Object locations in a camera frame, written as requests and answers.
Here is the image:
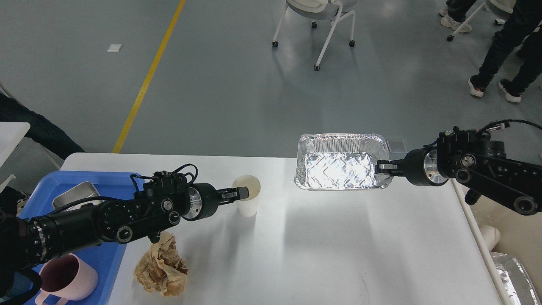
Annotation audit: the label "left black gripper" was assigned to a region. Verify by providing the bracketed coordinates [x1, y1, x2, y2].
[182, 183, 250, 221]

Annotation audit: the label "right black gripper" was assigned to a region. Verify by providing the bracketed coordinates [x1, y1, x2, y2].
[376, 148, 449, 186]

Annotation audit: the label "white paper cup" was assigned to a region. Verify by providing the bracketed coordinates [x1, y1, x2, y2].
[232, 175, 261, 217]

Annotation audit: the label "aluminium foil tray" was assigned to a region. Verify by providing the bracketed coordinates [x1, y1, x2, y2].
[293, 133, 393, 191]

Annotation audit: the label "brown paper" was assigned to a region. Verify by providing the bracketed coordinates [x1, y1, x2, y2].
[133, 231, 188, 297]

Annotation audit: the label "stainless steel rectangular container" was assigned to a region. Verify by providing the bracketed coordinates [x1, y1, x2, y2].
[52, 181, 100, 210]

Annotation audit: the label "pink mug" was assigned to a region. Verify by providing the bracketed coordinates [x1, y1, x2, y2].
[34, 253, 99, 305]

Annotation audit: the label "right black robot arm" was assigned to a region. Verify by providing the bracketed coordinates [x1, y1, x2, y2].
[375, 119, 542, 216]

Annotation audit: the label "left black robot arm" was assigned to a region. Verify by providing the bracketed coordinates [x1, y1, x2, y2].
[1, 164, 250, 305]

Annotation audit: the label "floor outlet cover right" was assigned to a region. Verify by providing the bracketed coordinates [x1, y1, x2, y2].
[387, 139, 408, 154]

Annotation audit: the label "white cup in bin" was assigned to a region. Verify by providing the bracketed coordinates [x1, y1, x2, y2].
[479, 225, 501, 252]

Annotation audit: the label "blue plastic tray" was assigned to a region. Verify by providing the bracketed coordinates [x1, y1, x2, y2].
[19, 171, 135, 305]

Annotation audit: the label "beige plastic bin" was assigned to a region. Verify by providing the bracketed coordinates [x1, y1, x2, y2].
[451, 179, 542, 305]

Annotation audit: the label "seated person's feet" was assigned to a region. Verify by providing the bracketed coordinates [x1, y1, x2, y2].
[439, 0, 476, 30]

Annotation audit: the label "white chair centre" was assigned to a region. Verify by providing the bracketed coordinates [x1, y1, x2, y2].
[271, 0, 357, 71]

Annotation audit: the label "white chair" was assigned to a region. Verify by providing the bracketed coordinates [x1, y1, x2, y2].
[447, 0, 516, 41]
[271, 0, 357, 71]

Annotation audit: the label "white floor label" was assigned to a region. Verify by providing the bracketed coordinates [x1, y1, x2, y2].
[106, 43, 123, 53]

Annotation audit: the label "walking person's legs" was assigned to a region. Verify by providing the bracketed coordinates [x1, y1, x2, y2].
[468, 0, 542, 103]

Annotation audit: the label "white chair right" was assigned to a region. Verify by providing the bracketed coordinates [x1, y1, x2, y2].
[447, 0, 516, 41]

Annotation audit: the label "person in dark jeans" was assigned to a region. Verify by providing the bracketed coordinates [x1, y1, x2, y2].
[0, 93, 85, 160]

